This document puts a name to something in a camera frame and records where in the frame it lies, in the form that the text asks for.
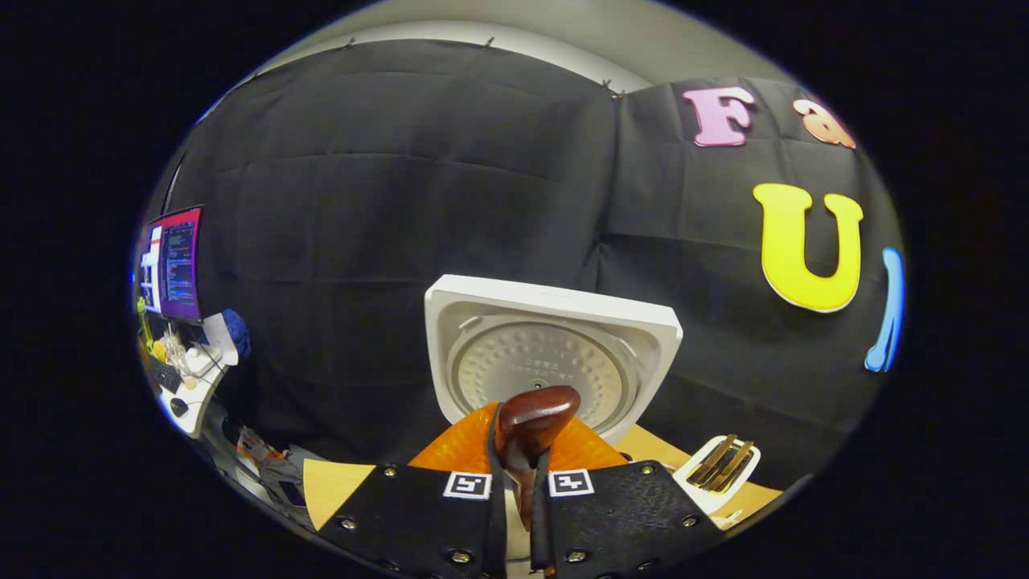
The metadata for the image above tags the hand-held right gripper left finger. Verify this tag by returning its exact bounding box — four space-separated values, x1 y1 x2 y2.
316 400 509 579

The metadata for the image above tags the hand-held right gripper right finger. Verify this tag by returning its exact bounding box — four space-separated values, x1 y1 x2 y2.
531 417 726 579

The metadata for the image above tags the dark wooden spoon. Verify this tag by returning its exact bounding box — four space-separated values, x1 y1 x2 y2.
494 385 581 532

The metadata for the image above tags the white rice cooker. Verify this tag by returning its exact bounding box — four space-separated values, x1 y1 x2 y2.
424 274 684 446

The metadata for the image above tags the white toaster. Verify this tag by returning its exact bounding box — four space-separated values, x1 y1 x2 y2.
672 434 761 515

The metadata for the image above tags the brown toast slice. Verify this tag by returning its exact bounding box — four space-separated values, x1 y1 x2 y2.
707 440 755 493
686 434 738 486

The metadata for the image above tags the white desk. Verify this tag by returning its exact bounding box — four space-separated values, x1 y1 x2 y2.
149 344 236 440

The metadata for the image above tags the blue cloth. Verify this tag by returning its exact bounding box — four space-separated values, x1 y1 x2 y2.
221 309 252 359

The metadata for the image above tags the black keyboard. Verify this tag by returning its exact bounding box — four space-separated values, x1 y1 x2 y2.
149 360 184 395

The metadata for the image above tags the black backdrop cloth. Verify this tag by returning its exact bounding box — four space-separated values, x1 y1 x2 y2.
149 39 905 491

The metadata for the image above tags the computer monitor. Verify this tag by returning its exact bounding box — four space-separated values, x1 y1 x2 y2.
138 205 204 325

